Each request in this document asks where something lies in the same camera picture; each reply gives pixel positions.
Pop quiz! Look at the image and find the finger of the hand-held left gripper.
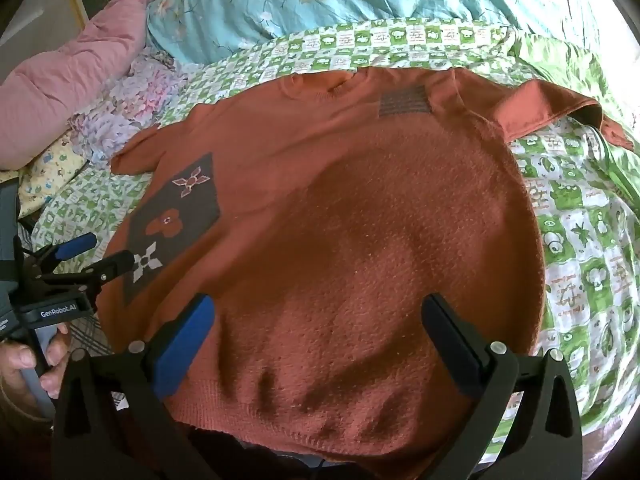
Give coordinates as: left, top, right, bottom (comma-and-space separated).
52, 250, 136, 292
29, 232, 99, 274

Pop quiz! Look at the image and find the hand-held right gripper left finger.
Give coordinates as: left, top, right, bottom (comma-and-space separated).
52, 293, 221, 480

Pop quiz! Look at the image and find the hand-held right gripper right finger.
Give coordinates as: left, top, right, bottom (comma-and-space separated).
421, 292, 584, 480

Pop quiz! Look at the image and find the rust orange knit sweater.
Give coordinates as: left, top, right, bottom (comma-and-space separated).
94, 65, 640, 478

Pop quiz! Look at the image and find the person's left hand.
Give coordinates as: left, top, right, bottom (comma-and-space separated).
0, 322, 71, 424

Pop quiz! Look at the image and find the plaid cloth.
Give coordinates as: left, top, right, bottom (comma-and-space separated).
64, 317, 127, 411

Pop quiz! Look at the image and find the yellow printed cloth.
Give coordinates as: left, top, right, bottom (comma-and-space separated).
0, 134, 88, 222

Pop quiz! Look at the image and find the green checkered bedsheet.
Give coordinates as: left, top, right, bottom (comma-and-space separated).
30, 16, 640, 463

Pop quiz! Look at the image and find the pastel floral cloth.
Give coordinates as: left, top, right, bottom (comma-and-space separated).
67, 46, 202, 163

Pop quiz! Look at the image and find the teal floral quilt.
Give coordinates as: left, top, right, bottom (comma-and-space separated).
146, 0, 626, 111

